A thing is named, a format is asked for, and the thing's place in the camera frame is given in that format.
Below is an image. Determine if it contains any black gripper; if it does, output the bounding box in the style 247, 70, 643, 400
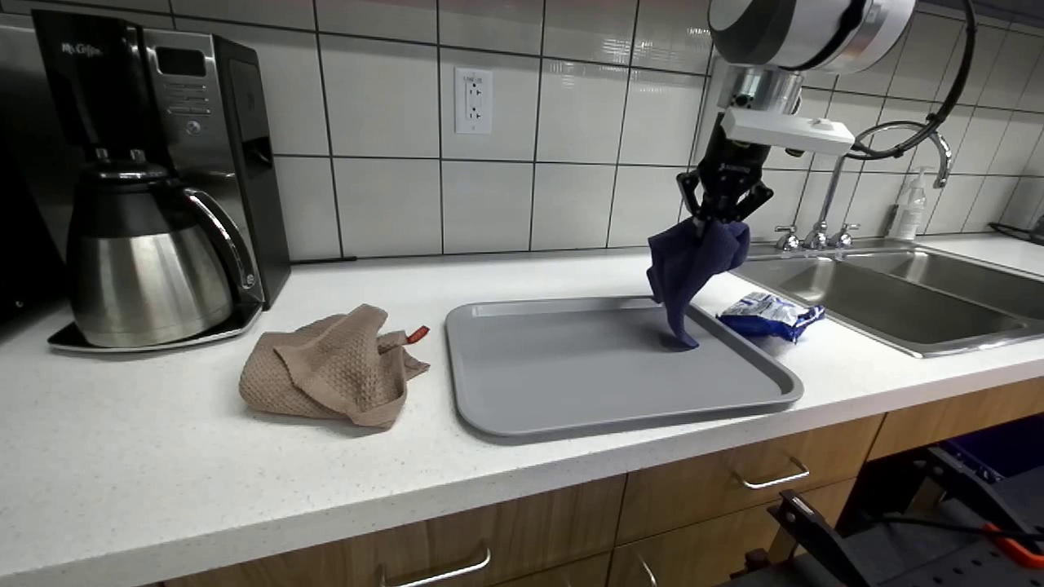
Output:
677, 120, 776, 228

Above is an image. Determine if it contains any dark blue towel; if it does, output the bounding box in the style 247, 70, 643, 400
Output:
643, 213, 757, 353

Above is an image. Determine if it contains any tan towel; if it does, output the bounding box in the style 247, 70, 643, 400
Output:
235, 304, 434, 432

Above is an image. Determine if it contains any grey plastic tray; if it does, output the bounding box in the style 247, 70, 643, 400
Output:
442, 289, 809, 445

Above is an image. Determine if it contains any chrome faucet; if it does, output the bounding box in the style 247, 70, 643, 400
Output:
809, 115, 961, 251

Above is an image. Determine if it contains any blue white snack bag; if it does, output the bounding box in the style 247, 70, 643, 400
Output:
714, 288, 828, 344

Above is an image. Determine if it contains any white soap bottle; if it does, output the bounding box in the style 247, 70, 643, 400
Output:
884, 171, 931, 244

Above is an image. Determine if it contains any stainless steel sink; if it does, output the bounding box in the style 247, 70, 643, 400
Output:
731, 238, 1044, 362

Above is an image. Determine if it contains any narrow wooden drawer front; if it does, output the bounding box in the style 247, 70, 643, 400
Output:
614, 414, 889, 546

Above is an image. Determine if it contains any wooden sink front panel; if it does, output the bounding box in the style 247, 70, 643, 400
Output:
866, 376, 1044, 464

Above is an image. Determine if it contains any black orange clamp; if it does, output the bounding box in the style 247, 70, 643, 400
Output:
975, 520, 1044, 575
772, 490, 878, 587

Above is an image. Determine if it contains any wooden cabinet door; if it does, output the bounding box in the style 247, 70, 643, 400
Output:
605, 475, 863, 587

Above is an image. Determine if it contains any wide wooden drawer front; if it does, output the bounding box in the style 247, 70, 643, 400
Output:
161, 473, 630, 587

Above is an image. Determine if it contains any black robot stand platform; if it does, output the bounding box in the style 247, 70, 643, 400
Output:
727, 432, 1044, 587

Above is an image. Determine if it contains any black coffee maker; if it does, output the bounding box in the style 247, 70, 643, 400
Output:
30, 6, 295, 356

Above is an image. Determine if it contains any steel coffee carafe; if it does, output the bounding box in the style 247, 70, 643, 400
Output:
62, 158, 272, 353

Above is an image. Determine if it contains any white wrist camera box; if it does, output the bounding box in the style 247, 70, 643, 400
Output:
720, 106, 859, 158

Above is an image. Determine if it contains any white wall outlet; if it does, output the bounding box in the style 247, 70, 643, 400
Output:
452, 66, 498, 141

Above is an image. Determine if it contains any silver handle of narrow drawer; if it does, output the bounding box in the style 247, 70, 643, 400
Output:
727, 453, 816, 496

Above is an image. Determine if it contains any silver handle of wide drawer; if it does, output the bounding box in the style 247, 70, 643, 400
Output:
375, 543, 498, 587

